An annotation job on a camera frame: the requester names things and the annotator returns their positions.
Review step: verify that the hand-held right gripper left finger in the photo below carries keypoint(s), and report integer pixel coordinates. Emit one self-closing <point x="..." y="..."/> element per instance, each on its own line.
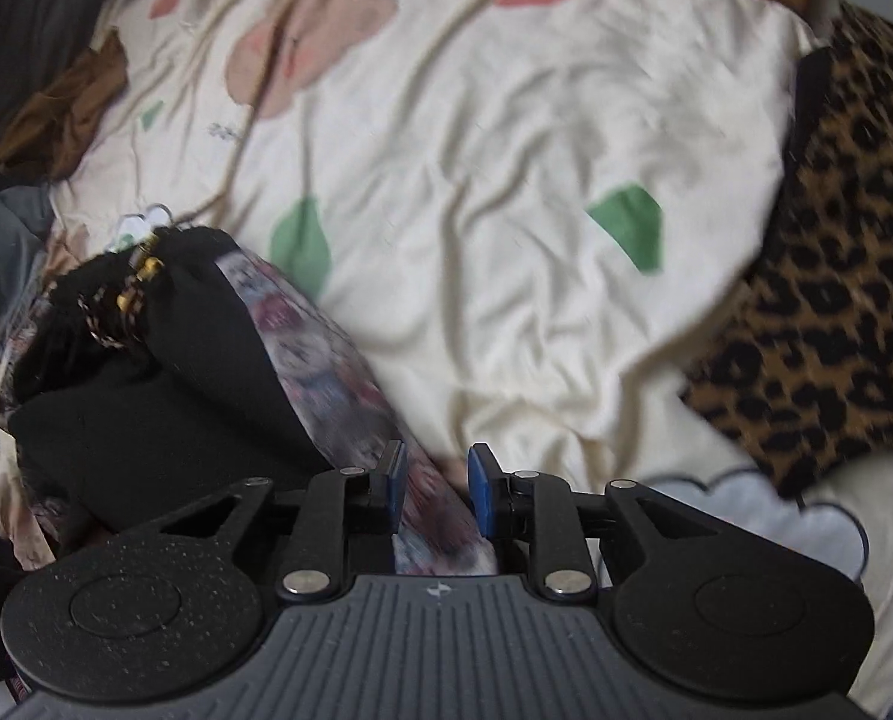
<point x="391" y="487"/>

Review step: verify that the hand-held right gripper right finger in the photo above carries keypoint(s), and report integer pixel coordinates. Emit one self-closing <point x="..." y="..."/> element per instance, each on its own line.
<point x="482" y="495"/>

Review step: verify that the black pants with floral lining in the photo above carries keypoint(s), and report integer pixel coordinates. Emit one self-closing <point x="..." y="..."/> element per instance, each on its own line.
<point x="154" y="420"/>

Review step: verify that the cream bear print blanket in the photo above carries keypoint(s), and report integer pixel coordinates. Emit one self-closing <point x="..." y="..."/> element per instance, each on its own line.
<point x="491" y="202"/>

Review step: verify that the leopard print garment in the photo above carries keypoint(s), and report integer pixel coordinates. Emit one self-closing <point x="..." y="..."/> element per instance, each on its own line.
<point x="851" y="277"/>

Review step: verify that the grey-blue garment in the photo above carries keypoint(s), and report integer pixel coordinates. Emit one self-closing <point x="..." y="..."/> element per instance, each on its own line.
<point x="4" y="240"/>

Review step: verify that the brown garment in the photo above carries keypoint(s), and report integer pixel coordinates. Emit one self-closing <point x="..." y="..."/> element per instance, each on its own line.
<point x="64" y="112"/>

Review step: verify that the dark grey pillow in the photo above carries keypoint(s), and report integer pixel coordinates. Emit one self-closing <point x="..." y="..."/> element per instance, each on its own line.
<point x="19" y="15"/>

